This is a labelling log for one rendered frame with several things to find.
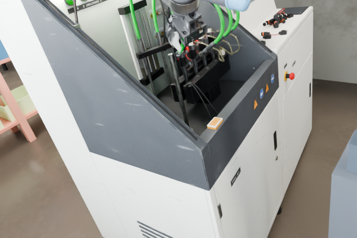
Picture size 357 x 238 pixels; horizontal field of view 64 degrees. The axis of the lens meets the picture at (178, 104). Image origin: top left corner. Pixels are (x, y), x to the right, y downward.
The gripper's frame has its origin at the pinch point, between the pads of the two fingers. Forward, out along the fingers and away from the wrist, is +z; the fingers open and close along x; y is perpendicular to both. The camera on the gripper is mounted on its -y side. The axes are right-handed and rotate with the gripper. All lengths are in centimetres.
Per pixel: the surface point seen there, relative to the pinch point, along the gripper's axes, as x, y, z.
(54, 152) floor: -119, -60, 191
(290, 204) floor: 21, 78, 104
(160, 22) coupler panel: 7, -35, 43
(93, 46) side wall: -25.5, -9.8, -5.1
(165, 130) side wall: -20.1, 22.1, 2.1
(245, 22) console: 47, -17, 55
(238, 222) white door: -14, 60, 41
